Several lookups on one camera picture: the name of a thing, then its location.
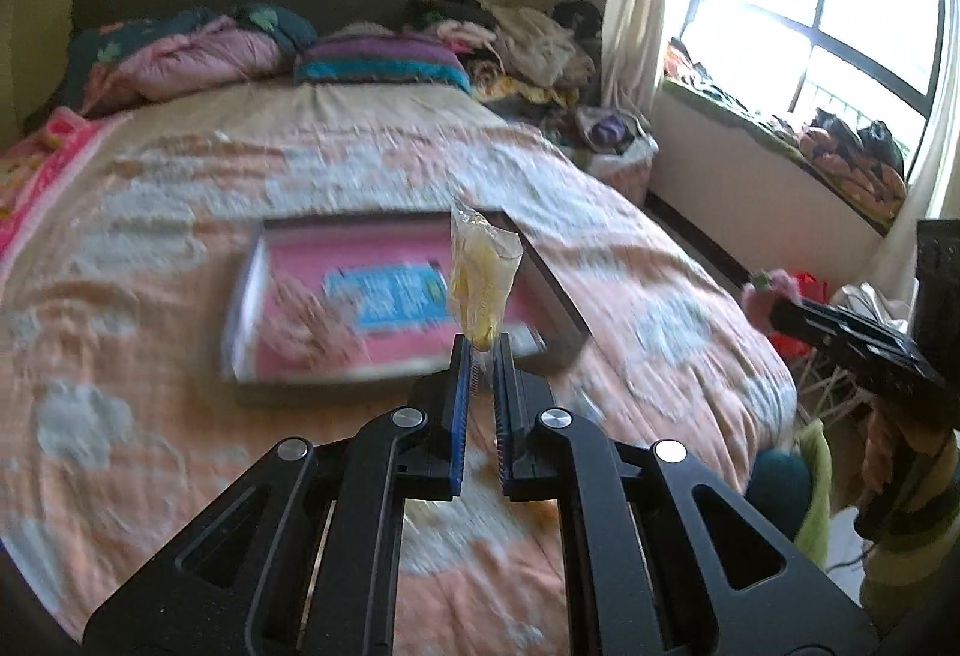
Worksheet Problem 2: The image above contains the pile of clothes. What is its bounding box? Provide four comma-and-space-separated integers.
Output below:
409, 0, 605, 109

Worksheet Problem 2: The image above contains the white plastic bag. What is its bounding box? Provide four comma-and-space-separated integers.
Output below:
831, 283, 914, 328

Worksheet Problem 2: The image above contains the red plastic bag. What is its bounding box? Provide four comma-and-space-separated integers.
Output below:
772, 269, 827, 357

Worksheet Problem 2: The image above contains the dark cloth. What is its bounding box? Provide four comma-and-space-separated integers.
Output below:
745, 448, 816, 523

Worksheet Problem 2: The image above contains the person's right hand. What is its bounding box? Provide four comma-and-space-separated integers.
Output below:
862, 395, 953, 488

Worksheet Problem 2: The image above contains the yellow-green cloth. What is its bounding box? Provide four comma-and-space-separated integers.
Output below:
791, 422, 835, 556

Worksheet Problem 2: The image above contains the pale beige jewelry piece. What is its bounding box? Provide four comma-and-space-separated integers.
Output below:
262, 281, 365, 368

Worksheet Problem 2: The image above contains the clear bag with yellow jewelry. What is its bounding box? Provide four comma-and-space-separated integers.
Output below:
448, 197, 524, 353

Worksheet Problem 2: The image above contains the white wire rack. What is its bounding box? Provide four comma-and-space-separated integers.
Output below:
799, 356, 875, 436

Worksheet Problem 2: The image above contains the pink and teal quilt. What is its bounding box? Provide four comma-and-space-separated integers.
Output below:
64, 3, 320, 117

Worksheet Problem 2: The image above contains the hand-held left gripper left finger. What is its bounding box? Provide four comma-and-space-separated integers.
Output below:
82, 332, 473, 656

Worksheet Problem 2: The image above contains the orange patterned quilt bundle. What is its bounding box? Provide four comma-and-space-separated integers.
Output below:
795, 107, 910, 226

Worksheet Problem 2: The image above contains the purple and teal striped pillow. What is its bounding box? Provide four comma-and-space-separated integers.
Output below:
294, 26, 473, 94

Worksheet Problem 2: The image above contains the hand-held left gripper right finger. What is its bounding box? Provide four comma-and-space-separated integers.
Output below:
491, 332, 878, 656

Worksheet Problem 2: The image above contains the floral fabric bag with clothes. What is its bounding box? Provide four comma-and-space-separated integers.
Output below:
574, 104, 661, 207

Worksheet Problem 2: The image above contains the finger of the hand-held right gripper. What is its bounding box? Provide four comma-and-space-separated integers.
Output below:
769, 297, 826, 346

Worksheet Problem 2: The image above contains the grey box with pink lining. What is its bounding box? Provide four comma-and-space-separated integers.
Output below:
221, 209, 593, 406

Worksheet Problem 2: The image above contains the blue printed card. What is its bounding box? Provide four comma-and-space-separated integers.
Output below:
324, 260, 460, 336

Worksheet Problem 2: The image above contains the pink fluffy hair tie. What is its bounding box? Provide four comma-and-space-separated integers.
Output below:
741, 269, 803, 331

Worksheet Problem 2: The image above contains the pink printed blanket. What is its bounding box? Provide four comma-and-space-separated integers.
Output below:
0, 104, 113, 259

